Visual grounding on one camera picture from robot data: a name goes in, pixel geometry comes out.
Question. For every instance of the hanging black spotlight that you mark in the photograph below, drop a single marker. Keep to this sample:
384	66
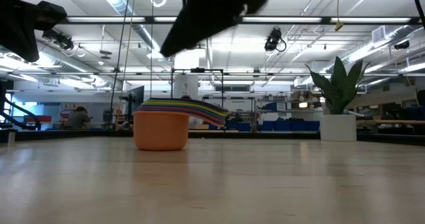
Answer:
58	38
274	39

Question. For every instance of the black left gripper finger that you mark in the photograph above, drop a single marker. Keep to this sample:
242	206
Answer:
20	44

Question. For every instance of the white column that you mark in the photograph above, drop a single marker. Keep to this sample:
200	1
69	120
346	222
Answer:
186	87

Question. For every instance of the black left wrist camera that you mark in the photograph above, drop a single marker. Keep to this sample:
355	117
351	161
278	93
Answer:
50	14

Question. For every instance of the black monitor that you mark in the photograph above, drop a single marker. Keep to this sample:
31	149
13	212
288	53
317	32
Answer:
136	99

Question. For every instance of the white plant pot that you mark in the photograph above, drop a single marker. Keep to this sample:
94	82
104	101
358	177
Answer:
338	127

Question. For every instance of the overhead light rail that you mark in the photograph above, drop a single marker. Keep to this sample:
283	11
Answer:
299	19

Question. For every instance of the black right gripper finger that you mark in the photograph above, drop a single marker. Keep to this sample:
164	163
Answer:
186	34

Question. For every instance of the orange measuring cup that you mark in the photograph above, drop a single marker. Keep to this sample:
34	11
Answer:
161	131

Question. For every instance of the blue storage bin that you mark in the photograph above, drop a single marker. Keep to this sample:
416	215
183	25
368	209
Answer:
313	125
299	125
283	125
267	125

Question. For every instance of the black metal table frame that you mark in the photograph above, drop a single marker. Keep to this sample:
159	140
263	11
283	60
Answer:
265	135

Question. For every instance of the green snake plant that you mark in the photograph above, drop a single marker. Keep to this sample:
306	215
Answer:
338	87

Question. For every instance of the person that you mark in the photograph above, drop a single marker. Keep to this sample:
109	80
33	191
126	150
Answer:
77	119

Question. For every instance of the metal storage shelf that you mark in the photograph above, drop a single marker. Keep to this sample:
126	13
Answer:
289	101

